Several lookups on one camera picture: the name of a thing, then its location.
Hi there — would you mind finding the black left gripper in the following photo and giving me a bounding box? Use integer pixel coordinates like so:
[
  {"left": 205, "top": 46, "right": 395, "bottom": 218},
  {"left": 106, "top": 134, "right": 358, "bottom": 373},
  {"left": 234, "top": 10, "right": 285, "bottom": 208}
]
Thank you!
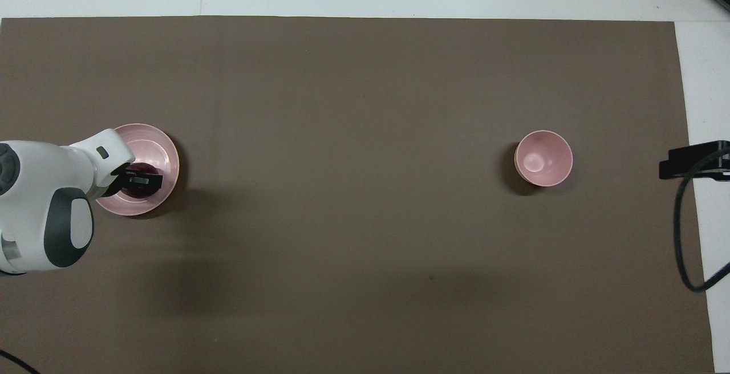
[{"left": 100, "top": 162, "right": 165, "bottom": 200}]

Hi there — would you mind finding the dark red apple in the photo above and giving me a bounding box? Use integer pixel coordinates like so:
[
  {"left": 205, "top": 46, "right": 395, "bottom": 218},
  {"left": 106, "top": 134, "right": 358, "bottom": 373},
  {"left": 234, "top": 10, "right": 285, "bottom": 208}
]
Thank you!
[{"left": 121, "top": 162, "right": 165, "bottom": 198}]

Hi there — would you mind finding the pink plate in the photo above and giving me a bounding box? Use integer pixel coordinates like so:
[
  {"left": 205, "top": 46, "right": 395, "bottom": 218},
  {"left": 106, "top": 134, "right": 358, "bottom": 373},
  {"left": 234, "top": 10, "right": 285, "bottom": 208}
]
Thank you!
[{"left": 92, "top": 123, "right": 181, "bottom": 217}]

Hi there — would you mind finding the pink bowl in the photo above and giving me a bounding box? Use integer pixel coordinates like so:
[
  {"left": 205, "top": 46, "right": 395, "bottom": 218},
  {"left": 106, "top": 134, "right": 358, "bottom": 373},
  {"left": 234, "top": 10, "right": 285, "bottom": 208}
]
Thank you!
[{"left": 513, "top": 129, "right": 574, "bottom": 188}]

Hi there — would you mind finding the brown table mat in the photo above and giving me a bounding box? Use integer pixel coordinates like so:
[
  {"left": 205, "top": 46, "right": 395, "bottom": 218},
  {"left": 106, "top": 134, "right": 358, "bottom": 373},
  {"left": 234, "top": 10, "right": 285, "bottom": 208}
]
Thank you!
[{"left": 0, "top": 16, "right": 716, "bottom": 374}]

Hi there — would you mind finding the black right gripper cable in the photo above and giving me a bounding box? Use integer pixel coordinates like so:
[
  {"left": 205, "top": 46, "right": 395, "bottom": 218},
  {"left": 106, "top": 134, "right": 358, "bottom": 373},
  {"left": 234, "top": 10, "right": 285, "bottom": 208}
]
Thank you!
[{"left": 672, "top": 148, "right": 730, "bottom": 294}]

